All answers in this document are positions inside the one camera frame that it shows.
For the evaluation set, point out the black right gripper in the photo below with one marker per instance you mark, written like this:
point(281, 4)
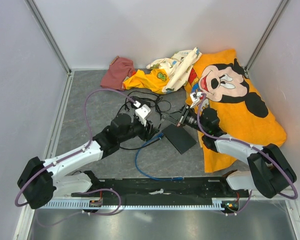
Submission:
point(181, 121)

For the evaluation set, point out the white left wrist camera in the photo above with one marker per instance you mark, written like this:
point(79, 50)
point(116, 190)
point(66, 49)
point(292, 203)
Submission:
point(142, 111)

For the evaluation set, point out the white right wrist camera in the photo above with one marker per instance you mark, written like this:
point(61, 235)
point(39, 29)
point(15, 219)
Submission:
point(196, 97)

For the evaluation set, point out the maroon red cloth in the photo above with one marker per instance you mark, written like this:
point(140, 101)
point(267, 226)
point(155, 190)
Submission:
point(119, 69)

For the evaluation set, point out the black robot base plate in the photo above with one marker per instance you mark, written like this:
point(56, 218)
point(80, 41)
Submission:
point(192, 190)

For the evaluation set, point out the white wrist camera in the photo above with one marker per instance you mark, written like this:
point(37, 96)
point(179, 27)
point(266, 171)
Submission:
point(142, 111)
point(196, 97)

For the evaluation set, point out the black power adapter brick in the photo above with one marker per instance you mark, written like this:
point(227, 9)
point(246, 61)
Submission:
point(146, 102)

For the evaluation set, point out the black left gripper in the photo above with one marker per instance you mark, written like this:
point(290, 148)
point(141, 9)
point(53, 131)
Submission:
point(151, 130)

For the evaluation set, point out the aluminium frame rail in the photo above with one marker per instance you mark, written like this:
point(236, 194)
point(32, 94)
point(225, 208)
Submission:
point(256, 195)

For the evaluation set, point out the orange Mickey Mouse pillow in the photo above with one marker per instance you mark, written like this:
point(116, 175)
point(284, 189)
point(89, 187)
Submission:
point(240, 108)

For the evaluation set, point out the yellow dinosaur garment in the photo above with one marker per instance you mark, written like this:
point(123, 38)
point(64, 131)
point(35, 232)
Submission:
point(150, 81)

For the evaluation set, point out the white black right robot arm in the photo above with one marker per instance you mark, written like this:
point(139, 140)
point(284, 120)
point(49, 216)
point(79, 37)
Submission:
point(269, 171)

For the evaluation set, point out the black network switch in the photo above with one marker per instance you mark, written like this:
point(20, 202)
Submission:
point(179, 138)

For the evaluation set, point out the grey slotted cable duct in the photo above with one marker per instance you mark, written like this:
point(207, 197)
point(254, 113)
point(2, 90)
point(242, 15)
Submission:
point(89, 205)

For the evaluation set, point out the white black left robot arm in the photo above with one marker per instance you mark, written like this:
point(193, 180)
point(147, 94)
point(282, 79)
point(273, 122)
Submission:
point(41, 180)

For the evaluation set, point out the cream dinosaur print cloth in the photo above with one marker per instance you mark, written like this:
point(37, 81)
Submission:
point(170, 74)

